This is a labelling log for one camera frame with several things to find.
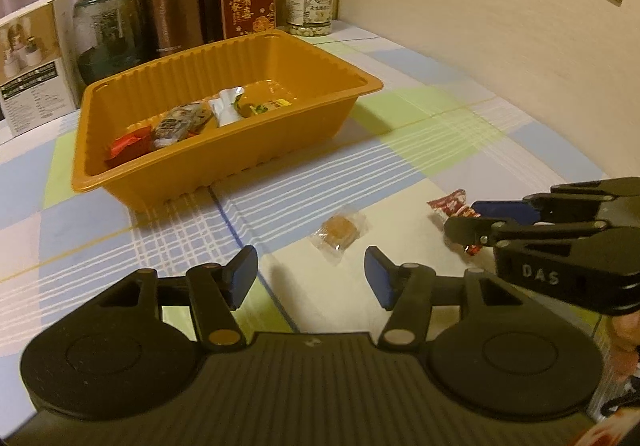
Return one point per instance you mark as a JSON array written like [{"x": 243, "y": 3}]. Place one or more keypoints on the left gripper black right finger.
[{"x": 410, "y": 291}]

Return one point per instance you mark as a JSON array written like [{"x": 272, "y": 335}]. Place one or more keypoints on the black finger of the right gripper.
[
  {"x": 488, "y": 231},
  {"x": 550, "y": 208}
]

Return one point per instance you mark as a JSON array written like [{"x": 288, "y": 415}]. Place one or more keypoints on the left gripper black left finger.
[{"x": 211, "y": 292}]

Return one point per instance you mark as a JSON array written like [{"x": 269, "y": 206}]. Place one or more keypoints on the red white patterned candy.
[{"x": 453, "y": 205}]

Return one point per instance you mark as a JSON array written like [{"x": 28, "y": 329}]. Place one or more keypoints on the red snack bar packet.
[{"x": 130, "y": 146}]

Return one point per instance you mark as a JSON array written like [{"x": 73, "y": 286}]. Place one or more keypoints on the clear packet nut snack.
[{"x": 179, "y": 123}]

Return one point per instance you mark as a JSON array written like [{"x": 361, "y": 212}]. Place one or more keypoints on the white and green snack packet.
[{"x": 222, "y": 106}]

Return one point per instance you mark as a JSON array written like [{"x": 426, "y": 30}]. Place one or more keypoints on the person's right hand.
[{"x": 624, "y": 336}]

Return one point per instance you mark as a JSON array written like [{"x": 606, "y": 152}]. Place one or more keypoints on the checked pastel tablecloth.
[{"x": 429, "y": 131}]

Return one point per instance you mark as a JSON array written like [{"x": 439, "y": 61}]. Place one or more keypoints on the orange plastic tray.
[{"x": 269, "y": 65}]

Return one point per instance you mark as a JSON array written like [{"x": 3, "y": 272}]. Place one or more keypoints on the green yellow snack packet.
[{"x": 248, "y": 109}]

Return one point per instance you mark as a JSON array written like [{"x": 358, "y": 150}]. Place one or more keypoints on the white product box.
[{"x": 39, "y": 77}]

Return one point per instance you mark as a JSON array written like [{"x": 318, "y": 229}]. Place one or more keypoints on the clear jar of nuts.
[{"x": 309, "y": 18}]

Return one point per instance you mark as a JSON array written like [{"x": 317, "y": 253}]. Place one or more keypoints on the dark green glass jar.
[{"x": 108, "y": 38}]

